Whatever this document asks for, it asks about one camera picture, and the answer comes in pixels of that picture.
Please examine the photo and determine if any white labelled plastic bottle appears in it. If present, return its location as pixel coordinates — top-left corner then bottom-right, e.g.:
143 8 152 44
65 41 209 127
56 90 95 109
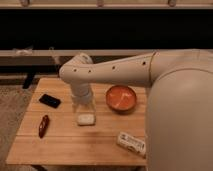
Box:
117 132 146 157

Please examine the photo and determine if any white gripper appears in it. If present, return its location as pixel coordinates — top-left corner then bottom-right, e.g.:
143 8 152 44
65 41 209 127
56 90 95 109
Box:
70 83 93 104

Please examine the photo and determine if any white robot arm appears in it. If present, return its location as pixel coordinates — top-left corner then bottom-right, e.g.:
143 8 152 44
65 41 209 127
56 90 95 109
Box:
59 49 213 171

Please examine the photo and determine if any wooden table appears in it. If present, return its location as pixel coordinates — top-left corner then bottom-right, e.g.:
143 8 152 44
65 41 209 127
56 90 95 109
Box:
6 78 146 166

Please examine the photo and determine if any red chip bag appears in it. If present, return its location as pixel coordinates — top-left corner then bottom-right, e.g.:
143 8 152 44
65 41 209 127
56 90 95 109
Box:
39 115 49 138

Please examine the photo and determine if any black smartphone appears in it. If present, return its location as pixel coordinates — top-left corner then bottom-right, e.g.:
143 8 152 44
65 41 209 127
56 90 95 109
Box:
39 94 61 108

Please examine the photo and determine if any orange bowl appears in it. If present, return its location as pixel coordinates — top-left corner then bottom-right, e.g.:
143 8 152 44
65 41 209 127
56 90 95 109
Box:
106 85 137 112

